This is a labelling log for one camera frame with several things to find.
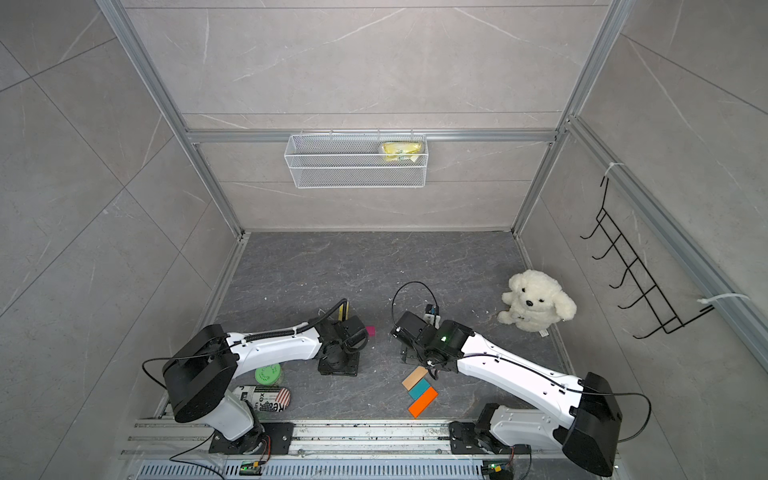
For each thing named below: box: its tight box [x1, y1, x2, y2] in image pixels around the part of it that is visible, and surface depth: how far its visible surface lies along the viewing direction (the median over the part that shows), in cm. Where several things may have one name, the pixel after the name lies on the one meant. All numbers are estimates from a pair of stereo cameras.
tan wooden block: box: [401, 366, 428, 391], surface depth 84 cm
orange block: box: [408, 386, 439, 419], surface depth 80 cm
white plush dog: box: [497, 269, 577, 337], surface depth 83 cm
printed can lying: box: [232, 385, 291, 413], surface depth 78 cm
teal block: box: [408, 378, 431, 401], surface depth 83 cm
